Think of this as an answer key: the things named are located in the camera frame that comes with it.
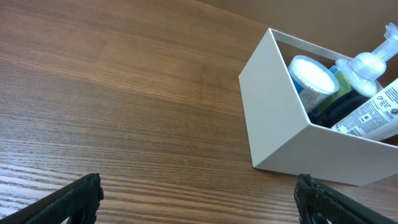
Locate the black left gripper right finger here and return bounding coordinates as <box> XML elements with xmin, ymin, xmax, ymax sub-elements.
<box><xmin>294</xmin><ymin>174</ymin><xmax>397</xmax><ymax>224</ymax></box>

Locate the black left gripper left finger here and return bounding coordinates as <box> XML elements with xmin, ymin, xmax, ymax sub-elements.
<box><xmin>1</xmin><ymin>173</ymin><xmax>104</xmax><ymax>224</ymax></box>

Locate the white bamboo print lotion tube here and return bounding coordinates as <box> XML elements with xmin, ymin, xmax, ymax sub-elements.
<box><xmin>331</xmin><ymin>80</ymin><xmax>397</xmax><ymax>141</ymax></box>

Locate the cotton swab round container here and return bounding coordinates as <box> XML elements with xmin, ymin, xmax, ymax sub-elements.
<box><xmin>288</xmin><ymin>55</ymin><xmax>340</xmax><ymax>113</ymax></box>

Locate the blue foam soap pump bottle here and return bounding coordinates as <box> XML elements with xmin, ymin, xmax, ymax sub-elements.
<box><xmin>308</xmin><ymin>22</ymin><xmax>397</xmax><ymax>128</ymax></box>

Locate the white cardboard box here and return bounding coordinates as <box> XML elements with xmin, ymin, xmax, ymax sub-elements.
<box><xmin>239</xmin><ymin>28</ymin><xmax>397</xmax><ymax>185</ymax></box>

